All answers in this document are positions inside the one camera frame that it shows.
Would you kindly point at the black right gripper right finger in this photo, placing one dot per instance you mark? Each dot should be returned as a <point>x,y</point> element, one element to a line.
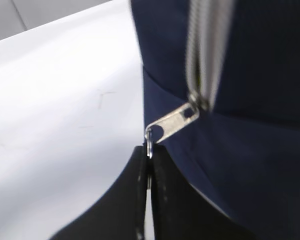
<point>180,212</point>

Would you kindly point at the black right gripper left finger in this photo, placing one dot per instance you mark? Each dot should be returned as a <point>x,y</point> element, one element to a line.
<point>120,213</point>

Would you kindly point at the navy blue lunch bag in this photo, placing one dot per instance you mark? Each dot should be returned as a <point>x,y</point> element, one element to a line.
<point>241,60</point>

